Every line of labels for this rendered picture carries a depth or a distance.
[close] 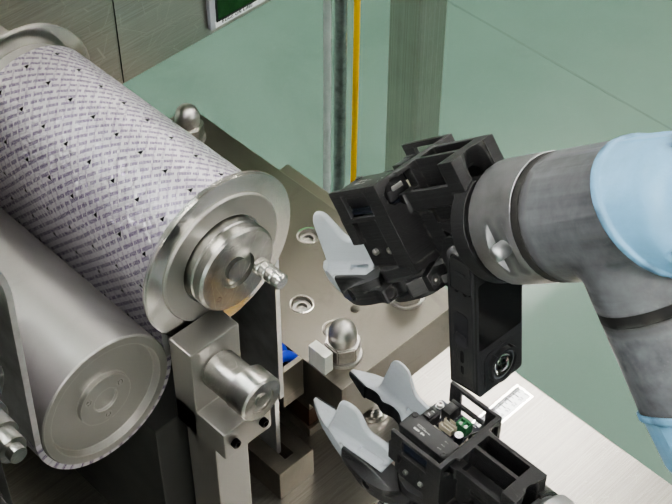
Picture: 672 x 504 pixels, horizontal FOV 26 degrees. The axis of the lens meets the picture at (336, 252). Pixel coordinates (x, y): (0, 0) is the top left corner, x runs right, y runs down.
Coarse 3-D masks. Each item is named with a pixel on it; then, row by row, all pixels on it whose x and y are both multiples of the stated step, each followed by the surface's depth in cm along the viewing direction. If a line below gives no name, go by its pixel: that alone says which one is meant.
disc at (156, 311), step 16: (240, 176) 108; (256, 176) 110; (272, 176) 112; (208, 192) 107; (224, 192) 108; (240, 192) 109; (256, 192) 111; (272, 192) 112; (192, 208) 106; (208, 208) 108; (288, 208) 115; (176, 224) 106; (288, 224) 116; (160, 240) 106; (176, 240) 107; (160, 256) 106; (272, 256) 117; (160, 272) 107; (144, 288) 107; (160, 288) 108; (256, 288) 118; (144, 304) 108; (160, 304) 110; (240, 304) 118; (160, 320) 111; (176, 320) 112
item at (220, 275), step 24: (240, 216) 111; (216, 240) 108; (240, 240) 109; (264, 240) 111; (192, 264) 109; (216, 264) 108; (240, 264) 111; (192, 288) 110; (216, 288) 110; (240, 288) 113
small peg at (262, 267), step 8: (256, 264) 112; (264, 264) 112; (272, 264) 112; (256, 272) 112; (264, 272) 111; (272, 272) 111; (280, 272) 111; (272, 280) 111; (280, 280) 111; (280, 288) 111
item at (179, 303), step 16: (32, 48) 121; (0, 64) 120; (224, 208) 109; (240, 208) 110; (256, 208) 112; (272, 208) 113; (192, 224) 107; (208, 224) 108; (272, 224) 114; (192, 240) 108; (272, 240) 116; (176, 256) 107; (176, 272) 108; (176, 288) 110; (176, 304) 111; (192, 304) 112; (192, 320) 113
